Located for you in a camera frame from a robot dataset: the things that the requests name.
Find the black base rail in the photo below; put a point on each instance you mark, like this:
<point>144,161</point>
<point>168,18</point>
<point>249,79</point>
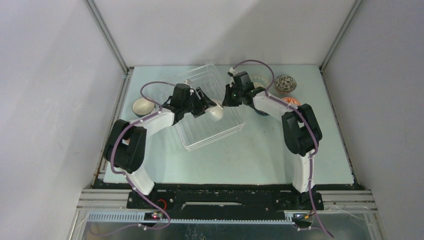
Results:
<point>230,202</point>

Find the blue zigzag orange-inside bowl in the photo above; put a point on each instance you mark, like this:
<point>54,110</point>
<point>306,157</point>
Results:
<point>126,141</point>

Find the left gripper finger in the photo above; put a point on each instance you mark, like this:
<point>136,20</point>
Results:
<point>197,112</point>
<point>204,99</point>

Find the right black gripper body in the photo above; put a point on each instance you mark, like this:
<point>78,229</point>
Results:
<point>238,93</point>

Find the white wire dish rack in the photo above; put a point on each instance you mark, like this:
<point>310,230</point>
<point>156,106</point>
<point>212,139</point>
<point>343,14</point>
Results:
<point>197,132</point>

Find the white and navy bowl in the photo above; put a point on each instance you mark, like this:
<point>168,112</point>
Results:
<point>143,106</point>

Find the white bowl red rings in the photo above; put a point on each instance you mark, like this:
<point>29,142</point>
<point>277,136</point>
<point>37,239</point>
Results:
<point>290,100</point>

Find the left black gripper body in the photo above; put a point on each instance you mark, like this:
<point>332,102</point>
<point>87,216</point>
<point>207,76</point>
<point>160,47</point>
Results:
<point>194,99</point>

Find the yellow patterned bowl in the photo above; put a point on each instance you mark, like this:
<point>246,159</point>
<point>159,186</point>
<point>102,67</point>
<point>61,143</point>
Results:
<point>260,81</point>

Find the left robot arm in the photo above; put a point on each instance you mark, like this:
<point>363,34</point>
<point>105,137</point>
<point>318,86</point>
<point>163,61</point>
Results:
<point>128,160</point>

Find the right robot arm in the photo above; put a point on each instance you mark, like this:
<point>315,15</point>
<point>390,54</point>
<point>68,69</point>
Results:
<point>301,131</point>

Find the plain white bowl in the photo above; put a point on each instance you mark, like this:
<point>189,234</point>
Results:
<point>215,110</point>

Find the dark teal bowl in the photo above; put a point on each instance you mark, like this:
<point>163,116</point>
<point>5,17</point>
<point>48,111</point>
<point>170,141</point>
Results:
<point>261,113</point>

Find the aluminium frame rail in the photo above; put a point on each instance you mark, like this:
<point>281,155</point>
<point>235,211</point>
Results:
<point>107,35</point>

